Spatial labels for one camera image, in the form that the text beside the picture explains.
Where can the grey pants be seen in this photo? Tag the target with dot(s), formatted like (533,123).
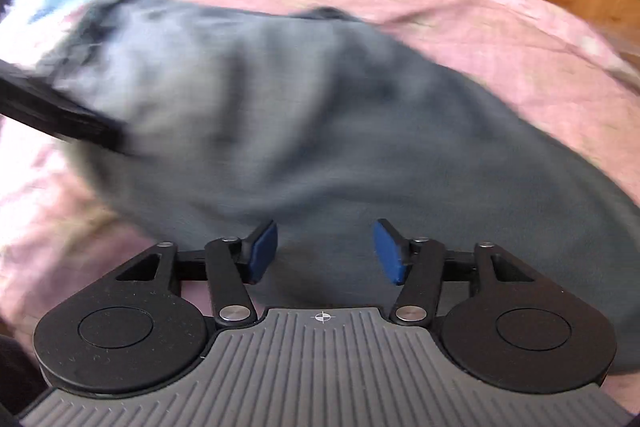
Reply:
(300,132)

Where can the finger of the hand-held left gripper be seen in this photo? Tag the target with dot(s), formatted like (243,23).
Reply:
(60,112)

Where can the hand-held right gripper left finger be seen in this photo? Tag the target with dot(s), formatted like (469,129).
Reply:
(262,252)

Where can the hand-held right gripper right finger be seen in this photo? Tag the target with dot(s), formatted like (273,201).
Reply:
(390,254)

